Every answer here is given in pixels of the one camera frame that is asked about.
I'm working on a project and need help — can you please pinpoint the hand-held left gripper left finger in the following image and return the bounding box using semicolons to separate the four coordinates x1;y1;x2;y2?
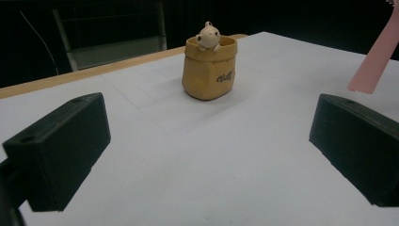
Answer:
2;91;112;213

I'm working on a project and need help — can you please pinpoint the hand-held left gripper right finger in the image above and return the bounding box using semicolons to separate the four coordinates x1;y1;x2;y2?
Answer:
308;92;399;208

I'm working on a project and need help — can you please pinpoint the pink hairbrush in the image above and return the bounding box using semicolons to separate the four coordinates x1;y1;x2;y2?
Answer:
346;2;399;95

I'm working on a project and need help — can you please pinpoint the tan holder with bear figure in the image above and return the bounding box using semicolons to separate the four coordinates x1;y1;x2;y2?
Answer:
181;21;239;102

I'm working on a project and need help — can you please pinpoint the white board sheet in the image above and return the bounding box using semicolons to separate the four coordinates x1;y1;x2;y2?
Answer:
0;31;399;226

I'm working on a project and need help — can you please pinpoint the white metal stand frame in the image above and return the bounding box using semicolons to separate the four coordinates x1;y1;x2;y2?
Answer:
51;0;168;73

